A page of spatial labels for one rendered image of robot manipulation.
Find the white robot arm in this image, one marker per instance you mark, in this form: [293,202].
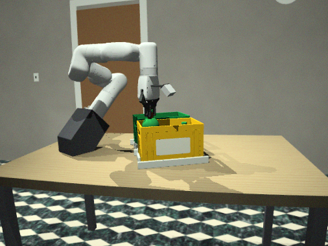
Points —
[83,65]

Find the yellow plastic crate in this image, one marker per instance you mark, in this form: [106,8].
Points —
[171,139]

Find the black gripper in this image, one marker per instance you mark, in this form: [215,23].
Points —
[148,95]

